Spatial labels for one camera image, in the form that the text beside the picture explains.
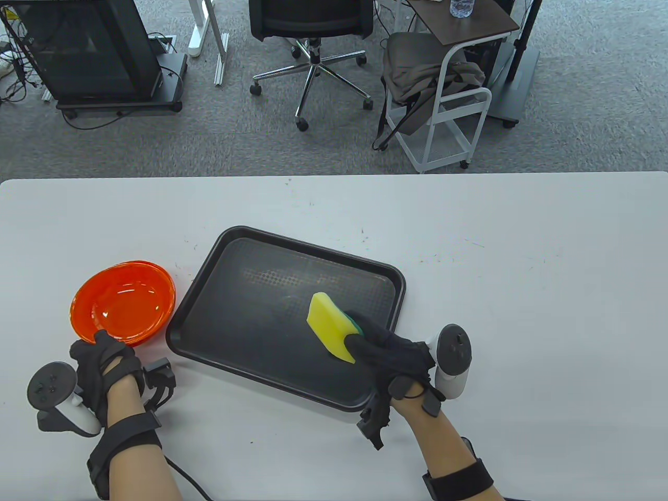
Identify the person's left hand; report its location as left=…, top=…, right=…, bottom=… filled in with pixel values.
left=69, top=330, right=146, bottom=426

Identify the person's right hand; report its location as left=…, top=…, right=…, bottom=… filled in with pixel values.
left=344, top=310, right=437, bottom=403

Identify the yellow and green sponge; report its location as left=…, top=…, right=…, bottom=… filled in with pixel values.
left=306, top=292, right=364, bottom=364

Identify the person's left forearm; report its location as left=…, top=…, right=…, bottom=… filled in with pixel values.
left=106, top=374, right=184, bottom=501

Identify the person's right forearm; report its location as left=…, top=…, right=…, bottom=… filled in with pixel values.
left=390, top=392, right=504, bottom=501

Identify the orange plastic bowl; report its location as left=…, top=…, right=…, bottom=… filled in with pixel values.
left=70, top=260, right=177, bottom=348

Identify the black and white left controller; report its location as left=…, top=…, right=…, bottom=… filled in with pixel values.
left=27, top=362, right=103, bottom=436

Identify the black and white controller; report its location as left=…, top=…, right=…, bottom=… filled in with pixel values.
left=425, top=324, right=473, bottom=400
left=27, top=362, right=103, bottom=436

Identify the black and white right controller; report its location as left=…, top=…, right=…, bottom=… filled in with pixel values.
left=425, top=324, right=473, bottom=400

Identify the black plastic tray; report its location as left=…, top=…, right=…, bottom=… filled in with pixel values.
left=165, top=225, right=407, bottom=414

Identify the white cart with brown top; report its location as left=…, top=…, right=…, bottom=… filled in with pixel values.
left=387, top=0, right=522, bottom=174

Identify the grey-brown bag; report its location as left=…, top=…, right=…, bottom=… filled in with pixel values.
left=372, top=32, right=487, bottom=152

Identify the black wheeled display stand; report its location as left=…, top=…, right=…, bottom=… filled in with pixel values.
left=4, top=0, right=189, bottom=116

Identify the black floor socket box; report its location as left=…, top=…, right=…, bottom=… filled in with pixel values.
left=147, top=33, right=178, bottom=56

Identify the grey stand base with pole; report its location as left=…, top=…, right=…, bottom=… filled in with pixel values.
left=486, top=0, right=542, bottom=129

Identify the black office chair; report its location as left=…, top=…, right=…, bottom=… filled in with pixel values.
left=248, top=0, right=376, bottom=132

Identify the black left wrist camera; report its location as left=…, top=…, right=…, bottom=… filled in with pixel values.
left=142, top=357, right=178, bottom=414

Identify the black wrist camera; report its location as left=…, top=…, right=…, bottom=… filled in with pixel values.
left=142, top=357, right=178, bottom=414
left=357, top=392, right=393, bottom=451

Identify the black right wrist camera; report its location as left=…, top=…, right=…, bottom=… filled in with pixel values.
left=357, top=392, right=393, bottom=451

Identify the black left forearm strap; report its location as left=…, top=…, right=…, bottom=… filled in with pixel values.
left=86, top=410, right=165, bottom=500

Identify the black forearm strap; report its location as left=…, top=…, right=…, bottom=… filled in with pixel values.
left=422, top=458, right=495, bottom=501
left=86, top=410, right=165, bottom=500

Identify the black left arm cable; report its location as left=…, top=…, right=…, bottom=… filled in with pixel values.
left=164, top=455, right=213, bottom=501

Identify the black right forearm strap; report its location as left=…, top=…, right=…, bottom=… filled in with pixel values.
left=422, top=458, right=495, bottom=501

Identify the bundle of floor cables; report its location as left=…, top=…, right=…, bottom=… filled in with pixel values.
left=0, top=4, right=45, bottom=108

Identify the white desk leg frame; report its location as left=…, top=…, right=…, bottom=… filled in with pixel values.
left=186, top=0, right=231, bottom=87

